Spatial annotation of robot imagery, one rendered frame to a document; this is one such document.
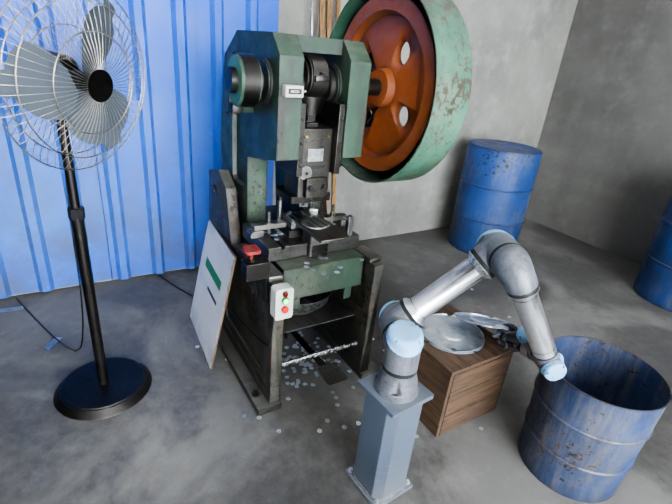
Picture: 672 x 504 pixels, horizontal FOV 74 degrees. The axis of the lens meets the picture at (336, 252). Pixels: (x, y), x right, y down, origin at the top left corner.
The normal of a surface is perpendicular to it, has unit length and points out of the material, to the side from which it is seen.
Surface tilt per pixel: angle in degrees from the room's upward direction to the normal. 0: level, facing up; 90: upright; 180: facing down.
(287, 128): 90
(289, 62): 90
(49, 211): 90
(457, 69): 73
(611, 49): 90
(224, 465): 0
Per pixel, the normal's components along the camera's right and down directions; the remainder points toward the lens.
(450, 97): 0.51, 0.37
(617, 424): -0.19, 0.43
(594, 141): -0.85, 0.15
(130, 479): 0.09, -0.91
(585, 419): -0.63, 0.30
